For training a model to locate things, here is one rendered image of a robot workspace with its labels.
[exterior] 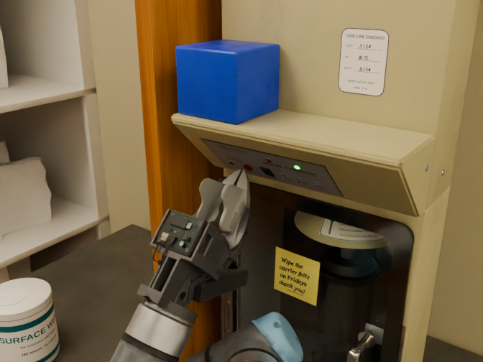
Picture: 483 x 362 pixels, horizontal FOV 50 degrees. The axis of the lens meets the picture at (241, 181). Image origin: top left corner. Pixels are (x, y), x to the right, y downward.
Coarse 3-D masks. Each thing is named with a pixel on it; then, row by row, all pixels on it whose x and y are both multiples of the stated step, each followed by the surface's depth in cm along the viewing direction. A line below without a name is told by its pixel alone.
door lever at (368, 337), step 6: (360, 336) 74; (366, 336) 74; (372, 336) 73; (360, 342) 73; (366, 342) 73; (372, 342) 74; (354, 348) 71; (360, 348) 72; (348, 354) 71; (354, 354) 70; (360, 354) 71; (348, 360) 71; (354, 360) 70; (360, 360) 71
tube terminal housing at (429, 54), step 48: (240, 0) 71; (288, 0) 67; (336, 0) 63; (384, 0) 60; (432, 0) 57; (288, 48) 69; (336, 48) 65; (432, 48) 58; (288, 96) 71; (336, 96) 67; (384, 96) 63; (432, 96) 60; (432, 192) 65; (432, 240) 71; (432, 288) 78
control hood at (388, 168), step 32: (192, 128) 69; (224, 128) 65; (256, 128) 64; (288, 128) 64; (320, 128) 64; (352, 128) 64; (384, 128) 64; (320, 160) 60; (352, 160) 56; (384, 160) 53; (416, 160) 56; (352, 192) 65; (384, 192) 60; (416, 192) 59
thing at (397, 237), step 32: (256, 192) 79; (288, 192) 75; (256, 224) 80; (288, 224) 77; (320, 224) 73; (352, 224) 70; (384, 224) 67; (256, 256) 83; (320, 256) 75; (352, 256) 72; (384, 256) 69; (256, 288) 85; (320, 288) 77; (352, 288) 73; (384, 288) 70; (288, 320) 82; (320, 320) 79; (352, 320) 75; (384, 320) 72; (320, 352) 80; (384, 352) 73
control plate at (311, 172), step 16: (208, 144) 72; (224, 144) 69; (224, 160) 75; (240, 160) 72; (256, 160) 69; (272, 160) 66; (288, 160) 64; (288, 176) 69; (304, 176) 66; (320, 176) 64; (336, 192) 67
